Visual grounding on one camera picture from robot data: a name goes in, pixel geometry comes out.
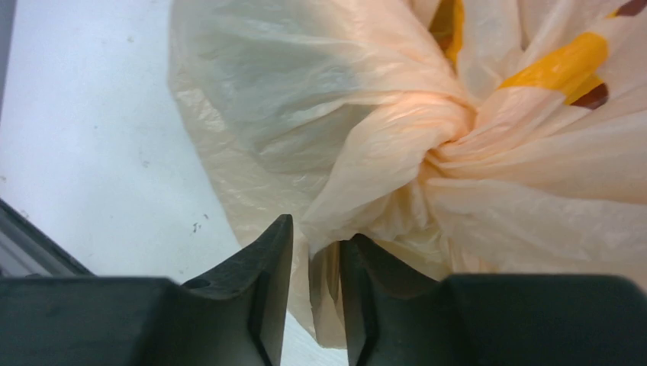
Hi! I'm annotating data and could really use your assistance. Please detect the translucent orange plastic bag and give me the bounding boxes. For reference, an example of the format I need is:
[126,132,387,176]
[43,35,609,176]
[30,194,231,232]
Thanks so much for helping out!
[169,1,646,348]

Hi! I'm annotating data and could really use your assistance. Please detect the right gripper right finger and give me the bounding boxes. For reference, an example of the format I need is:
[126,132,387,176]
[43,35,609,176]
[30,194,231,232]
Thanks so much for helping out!
[340,235,646,365]

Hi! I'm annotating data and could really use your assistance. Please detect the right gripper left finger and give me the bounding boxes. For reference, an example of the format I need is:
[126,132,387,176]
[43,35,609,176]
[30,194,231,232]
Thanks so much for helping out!
[1,214,293,365]

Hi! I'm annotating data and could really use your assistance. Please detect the aluminium frame rail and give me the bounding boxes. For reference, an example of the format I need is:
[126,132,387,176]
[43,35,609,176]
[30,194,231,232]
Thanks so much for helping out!
[1,201,93,278]

